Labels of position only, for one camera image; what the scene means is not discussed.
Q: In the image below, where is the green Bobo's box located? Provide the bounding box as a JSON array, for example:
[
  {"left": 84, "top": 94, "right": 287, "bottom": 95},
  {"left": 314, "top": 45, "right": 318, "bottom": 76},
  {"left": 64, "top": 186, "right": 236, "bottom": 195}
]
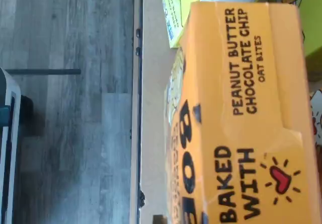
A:
[
  {"left": 275, "top": 0, "right": 322, "bottom": 58},
  {"left": 157, "top": 0, "right": 274, "bottom": 49}
]

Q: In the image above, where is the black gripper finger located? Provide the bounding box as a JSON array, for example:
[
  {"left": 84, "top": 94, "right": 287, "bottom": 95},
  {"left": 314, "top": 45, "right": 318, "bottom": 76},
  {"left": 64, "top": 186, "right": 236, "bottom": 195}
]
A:
[{"left": 152, "top": 213, "right": 167, "bottom": 224}]

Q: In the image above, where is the particle board shelf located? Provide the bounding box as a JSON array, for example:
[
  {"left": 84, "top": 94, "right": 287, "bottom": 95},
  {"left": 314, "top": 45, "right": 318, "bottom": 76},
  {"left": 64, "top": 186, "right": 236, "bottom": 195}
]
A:
[{"left": 139, "top": 0, "right": 187, "bottom": 224}]

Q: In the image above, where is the black metal shelf rack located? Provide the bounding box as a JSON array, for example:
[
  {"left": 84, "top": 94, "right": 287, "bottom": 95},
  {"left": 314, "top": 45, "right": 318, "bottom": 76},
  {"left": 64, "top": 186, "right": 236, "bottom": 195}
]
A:
[{"left": 130, "top": 0, "right": 144, "bottom": 224}]

